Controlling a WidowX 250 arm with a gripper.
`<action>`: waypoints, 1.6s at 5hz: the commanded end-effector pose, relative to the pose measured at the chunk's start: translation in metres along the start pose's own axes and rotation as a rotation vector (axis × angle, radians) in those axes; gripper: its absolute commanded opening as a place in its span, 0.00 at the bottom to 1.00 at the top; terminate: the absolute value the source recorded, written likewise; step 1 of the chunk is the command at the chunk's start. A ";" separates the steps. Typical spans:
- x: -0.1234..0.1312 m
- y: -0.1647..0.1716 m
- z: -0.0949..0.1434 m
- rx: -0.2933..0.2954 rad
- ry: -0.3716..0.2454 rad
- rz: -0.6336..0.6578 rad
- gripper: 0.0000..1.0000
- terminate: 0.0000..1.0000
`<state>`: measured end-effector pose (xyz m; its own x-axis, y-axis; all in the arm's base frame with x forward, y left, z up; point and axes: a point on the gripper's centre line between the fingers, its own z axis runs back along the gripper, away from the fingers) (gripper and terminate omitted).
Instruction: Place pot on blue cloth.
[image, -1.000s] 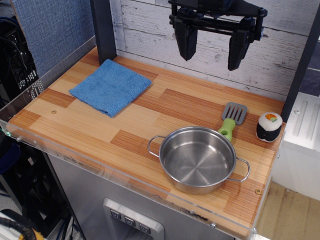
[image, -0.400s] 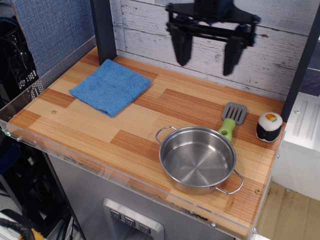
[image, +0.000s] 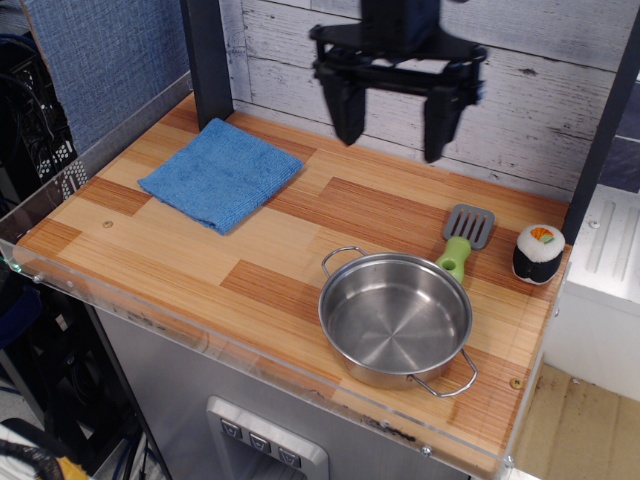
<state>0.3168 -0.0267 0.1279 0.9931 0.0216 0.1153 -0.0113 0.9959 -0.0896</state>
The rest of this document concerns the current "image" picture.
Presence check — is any clear acrylic table guard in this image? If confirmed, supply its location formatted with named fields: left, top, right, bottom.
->
left=1, top=98, right=567, bottom=479

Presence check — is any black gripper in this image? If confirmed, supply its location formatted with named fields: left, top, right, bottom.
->
left=309, top=1, right=487, bottom=163

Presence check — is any grey green toy spatula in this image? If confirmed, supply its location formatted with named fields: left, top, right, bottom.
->
left=436, top=204, right=495, bottom=282

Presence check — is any dark right vertical post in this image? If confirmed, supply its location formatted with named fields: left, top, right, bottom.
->
left=563, top=0, right=640, bottom=245

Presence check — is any black crate with cables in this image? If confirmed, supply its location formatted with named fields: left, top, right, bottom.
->
left=1, top=33, right=77, bottom=215

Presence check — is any yellow black cable bundle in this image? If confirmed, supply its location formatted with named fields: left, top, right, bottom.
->
left=0, top=439, right=91, bottom=480

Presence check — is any dark left vertical post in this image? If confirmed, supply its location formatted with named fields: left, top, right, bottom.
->
left=180, top=0, right=234, bottom=129

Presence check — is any silver dispenser button panel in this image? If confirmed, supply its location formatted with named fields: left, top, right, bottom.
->
left=206, top=396, right=330, bottom=479

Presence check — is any plush sushi roll toy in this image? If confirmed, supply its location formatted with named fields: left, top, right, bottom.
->
left=512, top=224, right=565, bottom=285

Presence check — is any white ribbed appliance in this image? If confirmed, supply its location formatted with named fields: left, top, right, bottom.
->
left=543, top=185, right=639, bottom=400

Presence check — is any stainless steel pot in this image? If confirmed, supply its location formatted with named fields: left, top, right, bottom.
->
left=318, top=250, right=473, bottom=398

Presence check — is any dark vertical post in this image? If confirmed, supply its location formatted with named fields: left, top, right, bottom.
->
left=563, top=0, right=640, bottom=245
left=180, top=0, right=234, bottom=129

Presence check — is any blue cloth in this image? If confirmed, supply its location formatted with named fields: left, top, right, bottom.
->
left=138, top=118, right=303, bottom=235

